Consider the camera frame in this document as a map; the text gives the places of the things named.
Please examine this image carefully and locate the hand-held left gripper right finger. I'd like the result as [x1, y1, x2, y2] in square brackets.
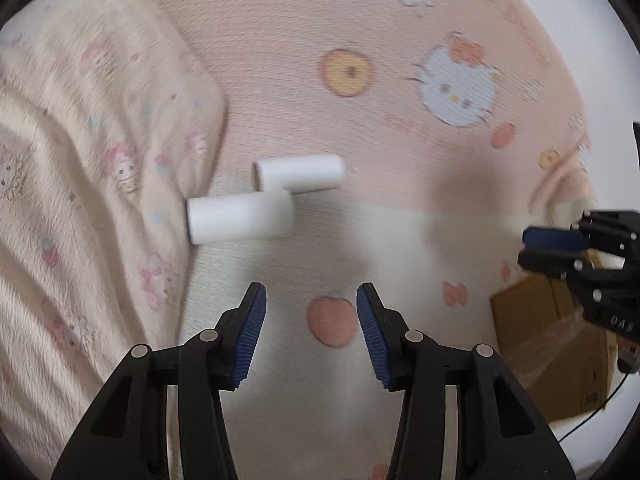
[356, 282, 577, 480]

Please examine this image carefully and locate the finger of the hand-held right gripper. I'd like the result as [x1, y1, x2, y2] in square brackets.
[517, 248, 603, 292]
[522, 209, 640, 262]

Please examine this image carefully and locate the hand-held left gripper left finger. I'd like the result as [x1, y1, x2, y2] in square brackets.
[50, 282, 268, 480]

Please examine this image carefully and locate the brown cardboard box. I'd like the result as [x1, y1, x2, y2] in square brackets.
[490, 275, 629, 424]

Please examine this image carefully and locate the white cardboard tube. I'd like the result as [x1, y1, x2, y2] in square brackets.
[186, 190, 294, 246]
[251, 153, 346, 194]

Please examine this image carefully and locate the pink printed bed mat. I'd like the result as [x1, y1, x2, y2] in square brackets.
[134, 0, 640, 480]

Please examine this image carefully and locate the cream printed blanket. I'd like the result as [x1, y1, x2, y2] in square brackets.
[0, 0, 229, 472]

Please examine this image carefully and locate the black cable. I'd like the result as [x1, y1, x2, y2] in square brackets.
[557, 370, 634, 442]

